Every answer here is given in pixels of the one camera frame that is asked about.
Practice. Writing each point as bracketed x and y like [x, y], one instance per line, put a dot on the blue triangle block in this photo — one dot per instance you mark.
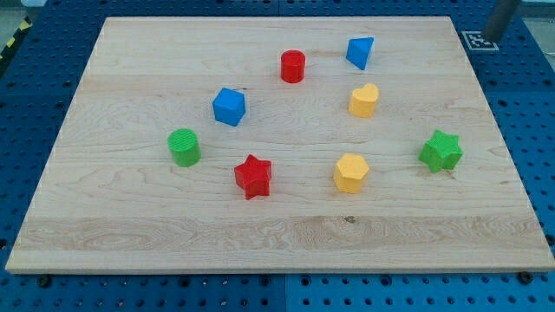
[358, 51]

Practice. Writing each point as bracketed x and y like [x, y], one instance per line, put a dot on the green cylinder block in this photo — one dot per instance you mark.
[184, 147]

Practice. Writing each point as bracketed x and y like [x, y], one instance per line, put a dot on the blue cube block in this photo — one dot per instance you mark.
[229, 107]

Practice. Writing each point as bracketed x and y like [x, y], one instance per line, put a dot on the white fiducial marker tag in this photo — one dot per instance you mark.
[475, 41]

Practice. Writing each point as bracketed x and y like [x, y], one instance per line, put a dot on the grey metal pole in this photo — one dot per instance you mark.
[497, 24]

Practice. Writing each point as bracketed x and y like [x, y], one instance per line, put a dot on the green star block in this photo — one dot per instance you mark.
[441, 152]

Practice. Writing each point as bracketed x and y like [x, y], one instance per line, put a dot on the yellow black hazard tape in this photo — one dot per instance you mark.
[13, 44]

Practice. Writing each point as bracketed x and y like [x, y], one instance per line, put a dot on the red star block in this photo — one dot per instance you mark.
[254, 177]

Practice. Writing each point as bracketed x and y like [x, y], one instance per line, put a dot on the yellow heart block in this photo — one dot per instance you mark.
[363, 100]

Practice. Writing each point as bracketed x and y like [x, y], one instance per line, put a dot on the red cylinder block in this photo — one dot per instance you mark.
[292, 66]

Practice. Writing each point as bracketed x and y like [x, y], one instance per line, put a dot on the wooden board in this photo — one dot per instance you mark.
[111, 200]

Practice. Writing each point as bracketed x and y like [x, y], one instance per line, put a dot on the yellow hexagon block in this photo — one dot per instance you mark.
[350, 173]

